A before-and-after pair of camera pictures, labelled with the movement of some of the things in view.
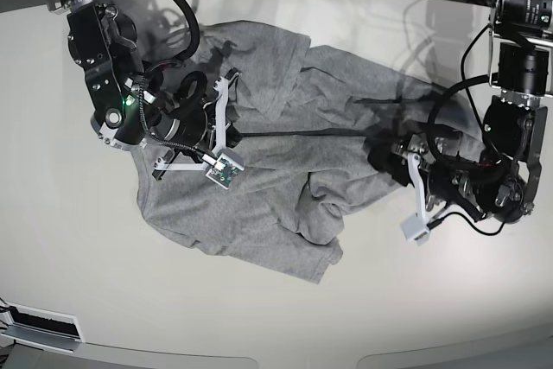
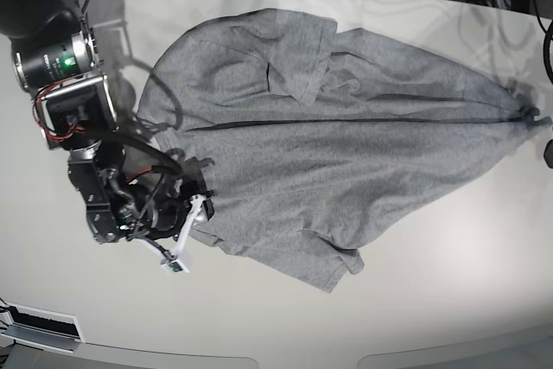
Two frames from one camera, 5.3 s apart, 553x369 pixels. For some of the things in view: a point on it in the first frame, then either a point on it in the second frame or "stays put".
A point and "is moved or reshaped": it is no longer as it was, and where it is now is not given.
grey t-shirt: x=311 y=114 is moved or reshaped
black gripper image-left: x=183 y=124 to x=167 y=210
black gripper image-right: x=445 y=179 to x=549 y=154
